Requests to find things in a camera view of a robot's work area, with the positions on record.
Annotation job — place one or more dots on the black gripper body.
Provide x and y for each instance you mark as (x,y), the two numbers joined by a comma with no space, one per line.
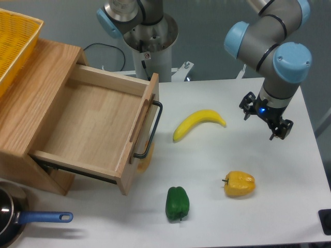
(270,110)

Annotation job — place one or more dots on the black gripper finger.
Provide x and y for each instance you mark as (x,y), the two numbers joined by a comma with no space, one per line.
(281,129)
(248,105)

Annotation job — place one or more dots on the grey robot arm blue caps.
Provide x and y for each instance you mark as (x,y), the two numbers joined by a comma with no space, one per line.
(262,46)

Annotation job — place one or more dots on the yellow bell pepper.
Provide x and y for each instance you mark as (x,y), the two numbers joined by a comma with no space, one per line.
(238,183)

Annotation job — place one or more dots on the green bell pepper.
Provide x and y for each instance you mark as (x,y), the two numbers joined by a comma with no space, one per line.
(177,204)

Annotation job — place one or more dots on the yellow banana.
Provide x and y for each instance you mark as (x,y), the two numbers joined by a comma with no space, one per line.
(195,119)

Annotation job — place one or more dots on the black corner device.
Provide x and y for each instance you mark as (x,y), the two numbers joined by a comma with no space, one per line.
(325,219)

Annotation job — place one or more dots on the open wooden drawer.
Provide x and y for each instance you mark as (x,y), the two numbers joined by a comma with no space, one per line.
(99,127)

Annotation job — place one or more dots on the wooden cabinet body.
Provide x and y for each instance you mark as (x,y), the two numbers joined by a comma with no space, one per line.
(24,107)

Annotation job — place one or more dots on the yellow plastic basket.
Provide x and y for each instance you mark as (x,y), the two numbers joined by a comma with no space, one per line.
(19,35)

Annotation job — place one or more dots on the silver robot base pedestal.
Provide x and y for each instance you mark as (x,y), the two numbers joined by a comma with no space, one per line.
(151,47)

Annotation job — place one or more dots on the black pan blue handle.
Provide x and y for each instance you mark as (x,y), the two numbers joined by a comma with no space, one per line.
(16,213)

